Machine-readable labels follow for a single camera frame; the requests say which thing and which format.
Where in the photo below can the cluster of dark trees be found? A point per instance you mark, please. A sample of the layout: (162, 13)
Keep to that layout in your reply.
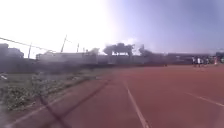
(118, 49)

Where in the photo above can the long low building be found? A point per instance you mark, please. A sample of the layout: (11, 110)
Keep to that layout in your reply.
(73, 58)

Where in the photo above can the white painted lines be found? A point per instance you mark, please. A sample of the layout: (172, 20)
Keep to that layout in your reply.
(136, 108)

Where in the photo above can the row of poles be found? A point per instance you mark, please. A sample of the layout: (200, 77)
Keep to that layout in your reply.
(63, 44)

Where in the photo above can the red clay sports ground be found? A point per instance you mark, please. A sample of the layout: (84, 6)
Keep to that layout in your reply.
(160, 100)

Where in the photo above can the group of people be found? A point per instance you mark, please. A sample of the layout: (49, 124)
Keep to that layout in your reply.
(200, 61)

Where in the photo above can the dark wall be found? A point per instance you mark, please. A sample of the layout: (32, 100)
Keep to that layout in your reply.
(40, 66)

